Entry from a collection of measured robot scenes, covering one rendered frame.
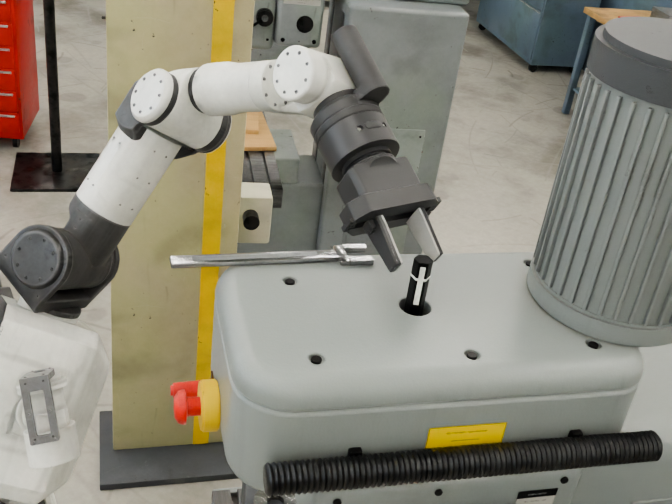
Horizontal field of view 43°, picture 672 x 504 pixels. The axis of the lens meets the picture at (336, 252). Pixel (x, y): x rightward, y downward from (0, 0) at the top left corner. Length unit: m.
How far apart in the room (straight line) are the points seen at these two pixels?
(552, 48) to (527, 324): 7.47
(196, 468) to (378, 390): 2.52
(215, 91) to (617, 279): 0.56
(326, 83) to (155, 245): 1.92
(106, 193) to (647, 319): 0.73
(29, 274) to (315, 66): 0.51
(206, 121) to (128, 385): 2.11
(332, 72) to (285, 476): 0.46
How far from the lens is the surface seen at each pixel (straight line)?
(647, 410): 1.16
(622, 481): 1.16
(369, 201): 0.94
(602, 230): 0.96
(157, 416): 3.34
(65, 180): 5.34
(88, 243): 1.27
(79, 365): 1.29
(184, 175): 2.77
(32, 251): 1.25
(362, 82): 1.01
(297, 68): 1.02
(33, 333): 1.28
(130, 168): 1.24
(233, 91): 1.13
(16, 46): 5.51
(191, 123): 1.21
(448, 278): 1.05
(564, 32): 8.42
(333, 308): 0.96
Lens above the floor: 2.43
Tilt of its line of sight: 31 degrees down
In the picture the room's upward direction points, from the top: 8 degrees clockwise
